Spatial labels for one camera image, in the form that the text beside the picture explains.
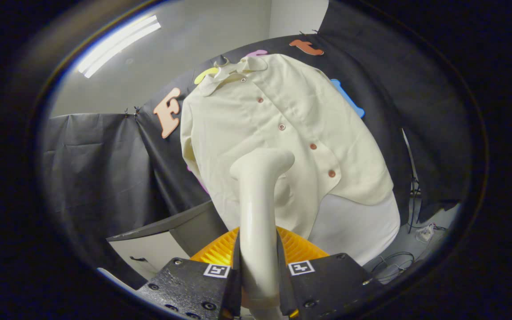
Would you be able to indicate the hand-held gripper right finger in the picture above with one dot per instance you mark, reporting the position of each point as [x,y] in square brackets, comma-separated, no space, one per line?
[327,284]

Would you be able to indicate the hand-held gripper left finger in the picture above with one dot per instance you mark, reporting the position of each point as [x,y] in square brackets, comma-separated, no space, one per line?
[185,284]

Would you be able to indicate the white garment steamer head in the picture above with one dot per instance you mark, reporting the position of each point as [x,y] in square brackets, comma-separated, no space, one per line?
[258,231]

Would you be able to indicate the cream button shirt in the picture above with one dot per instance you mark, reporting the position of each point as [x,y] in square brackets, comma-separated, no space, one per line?
[247,124]

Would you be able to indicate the white clothes hanger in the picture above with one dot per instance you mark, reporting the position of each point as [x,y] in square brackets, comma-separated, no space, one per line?
[222,63]

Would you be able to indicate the grey cabinet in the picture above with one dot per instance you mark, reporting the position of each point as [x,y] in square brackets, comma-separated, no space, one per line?
[158,253]

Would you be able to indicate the thin black stand pole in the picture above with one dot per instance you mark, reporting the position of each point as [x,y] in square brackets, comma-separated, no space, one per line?
[413,186]

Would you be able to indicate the black backdrop cloth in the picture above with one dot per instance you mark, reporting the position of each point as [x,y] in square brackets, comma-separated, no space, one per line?
[91,178]

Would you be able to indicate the ceiling light panel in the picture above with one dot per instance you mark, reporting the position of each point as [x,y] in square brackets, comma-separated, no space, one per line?
[118,44]

